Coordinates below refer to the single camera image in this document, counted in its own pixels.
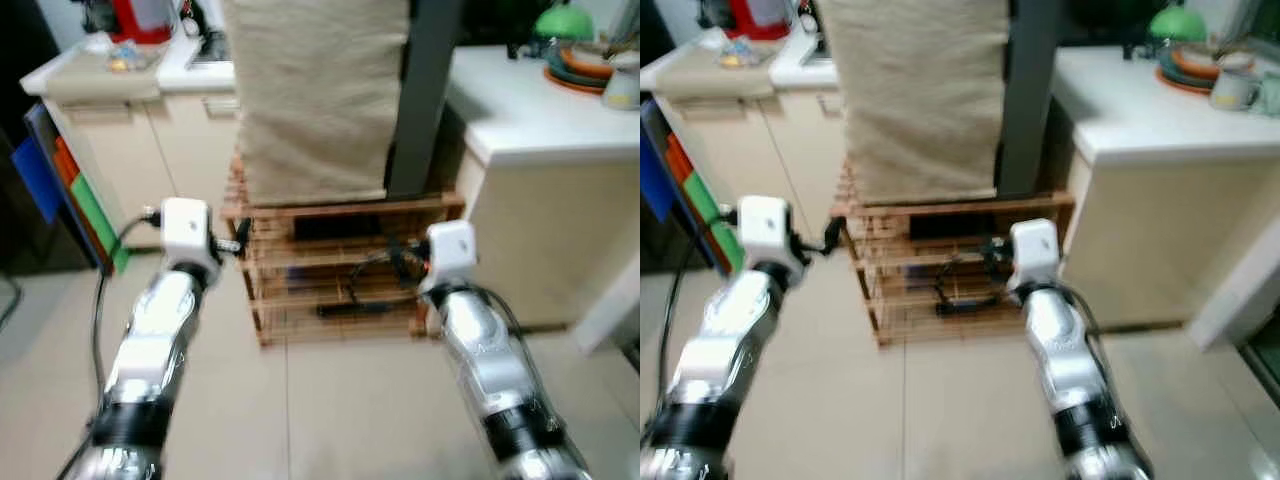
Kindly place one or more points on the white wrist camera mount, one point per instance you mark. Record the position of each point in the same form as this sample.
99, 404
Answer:
185, 230
452, 248
765, 228
1035, 246

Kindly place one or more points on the green dome lid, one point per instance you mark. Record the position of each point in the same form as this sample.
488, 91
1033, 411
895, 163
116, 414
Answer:
563, 22
1178, 22

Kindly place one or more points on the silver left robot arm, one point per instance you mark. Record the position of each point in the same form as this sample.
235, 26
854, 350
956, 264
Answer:
150, 340
730, 340

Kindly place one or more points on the beige counter mat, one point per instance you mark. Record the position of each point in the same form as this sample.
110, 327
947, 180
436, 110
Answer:
90, 80
700, 80

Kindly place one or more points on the grey mug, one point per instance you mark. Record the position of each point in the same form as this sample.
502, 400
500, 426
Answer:
1232, 90
622, 90

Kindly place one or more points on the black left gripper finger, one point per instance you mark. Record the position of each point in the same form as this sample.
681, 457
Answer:
243, 234
836, 232

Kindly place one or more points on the orange board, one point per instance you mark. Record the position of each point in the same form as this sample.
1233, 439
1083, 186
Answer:
70, 175
682, 170

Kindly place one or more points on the red coffee machine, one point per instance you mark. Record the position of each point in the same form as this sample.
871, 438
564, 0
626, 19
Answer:
140, 20
760, 18

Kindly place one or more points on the white island cabinet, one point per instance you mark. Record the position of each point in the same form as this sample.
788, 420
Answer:
1150, 200
540, 200

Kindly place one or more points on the green board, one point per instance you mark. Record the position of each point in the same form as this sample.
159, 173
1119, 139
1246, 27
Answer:
715, 220
100, 225

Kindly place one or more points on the beige fridge cover cloth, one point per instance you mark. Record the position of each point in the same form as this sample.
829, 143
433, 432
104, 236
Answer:
315, 100
915, 100

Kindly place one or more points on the black tall appliance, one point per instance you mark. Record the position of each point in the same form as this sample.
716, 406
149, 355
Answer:
15, 80

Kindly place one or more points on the white kitchen counter cabinet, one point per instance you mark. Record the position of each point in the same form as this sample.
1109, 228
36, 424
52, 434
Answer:
790, 160
140, 160

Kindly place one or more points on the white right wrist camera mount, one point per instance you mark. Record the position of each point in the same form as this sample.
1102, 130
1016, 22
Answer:
452, 248
1035, 246

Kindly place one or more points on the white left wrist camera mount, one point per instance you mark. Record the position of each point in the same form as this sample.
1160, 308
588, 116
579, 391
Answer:
185, 230
765, 228

